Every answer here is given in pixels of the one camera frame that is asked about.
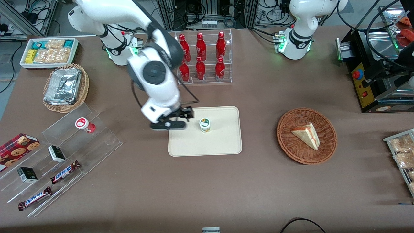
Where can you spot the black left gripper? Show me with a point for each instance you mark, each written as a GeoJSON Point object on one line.
{"type": "Point", "coordinates": [385, 69]}

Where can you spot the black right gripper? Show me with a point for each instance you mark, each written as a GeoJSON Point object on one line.
{"type": "Point", "coordinates": [185, 113]}

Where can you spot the green-lidded yogurt cup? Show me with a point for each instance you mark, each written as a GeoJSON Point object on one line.
{"type": "Point", "coordinates": [205, 125]}

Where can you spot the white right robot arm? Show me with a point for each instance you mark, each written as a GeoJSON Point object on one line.
{"type": "Point", "coordinates": [160, 92]}

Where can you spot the beige plastic tray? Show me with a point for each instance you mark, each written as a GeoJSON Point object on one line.
{"type": "Point", "coordinates": [220, 142]}

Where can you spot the silver foil tray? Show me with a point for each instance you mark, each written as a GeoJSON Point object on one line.
{"type": "Point", "coordinates": [63, 85]}

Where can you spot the black machine with red button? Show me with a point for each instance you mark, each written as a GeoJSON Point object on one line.
{"type": "Point", "coordinates": [365, 94]}

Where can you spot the red cola bottle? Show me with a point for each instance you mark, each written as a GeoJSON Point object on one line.
{"type": "Point", "coordinates": [220, 69]}
{"type": "Point", "coordinates": [186, 47]}
{"type": "Point", "coordinates": [185, 72]}
{"type": "Point", "coordinates": [201, 47]}
{"type": "Point", "coordinates": [200, 69]}
{"type": "Point", "coordinates": [221, 45]}

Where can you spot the clear acrylic bottle rack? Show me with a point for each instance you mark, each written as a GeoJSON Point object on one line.
{"type": "Point", "coordinates": [213, 81]}

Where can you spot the red food item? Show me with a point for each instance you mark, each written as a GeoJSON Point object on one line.
{"type": "Point", "coordinates": [407, 37]}

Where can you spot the clear bag of snacks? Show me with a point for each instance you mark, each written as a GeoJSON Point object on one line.
{"type": "Point", "coordinates": [402, 144]}
{"type": "Point", "coordinates": [406, 160]}

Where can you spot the wrapped sandwich wedge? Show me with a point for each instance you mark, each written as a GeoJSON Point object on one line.
{"type": "Point", "coordinates": [307, 134]}

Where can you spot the white power strip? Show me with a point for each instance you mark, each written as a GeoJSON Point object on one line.
{"type": "Point", "coordinates": [209, 23]}

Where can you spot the clear acrylic stepped display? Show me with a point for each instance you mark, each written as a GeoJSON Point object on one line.
{"type": "Point", "coordinates": [93, 145]}

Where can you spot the red-lidded yogurt cup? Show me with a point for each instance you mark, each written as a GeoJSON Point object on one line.
{"type": "Point", "coordinates": [84, 124]}

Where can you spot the light tan wicker basket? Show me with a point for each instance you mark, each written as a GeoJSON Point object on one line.
{"type": "Point", "coordinates": [84, 84]}

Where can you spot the brown round wicker basket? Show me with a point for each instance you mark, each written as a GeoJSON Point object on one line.
{"type": "Point", "coordinates": [291, 149]}

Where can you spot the grey device edge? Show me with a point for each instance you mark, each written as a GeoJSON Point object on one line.
{"type": "Point", "coordinates": [211, 230]}

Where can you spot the white snack bin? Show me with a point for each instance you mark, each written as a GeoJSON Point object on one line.
{"type": "Point", "coordinates": [75, 53]}

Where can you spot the Snickers chocolate bar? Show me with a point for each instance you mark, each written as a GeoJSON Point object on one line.
{"type": "Point", "coordinates": [64, 172]}
{"type": "Point", "coordinates": [35, 198]}

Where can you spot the small black box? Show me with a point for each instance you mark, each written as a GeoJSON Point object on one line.
{"type": "Point", "coordinates": [27, 174]}
{"type": "Point", "coordinates": [57, 153]}

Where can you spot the clear bag of crackers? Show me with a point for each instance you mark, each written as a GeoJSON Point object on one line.
{"type": "Point", "coordinates": [53, 55]}

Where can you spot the teal snack packet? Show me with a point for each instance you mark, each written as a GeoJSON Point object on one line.
{"type": "Point", "coordinates": [38, 44]}

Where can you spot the yellow snack packet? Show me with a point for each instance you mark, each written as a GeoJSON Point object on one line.
{"type": "Point", "coordinates": [31, 56]}

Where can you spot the red plaid cookie box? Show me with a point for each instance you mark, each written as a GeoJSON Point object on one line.
{"type": "Point", "coordinates": [17, 149]}

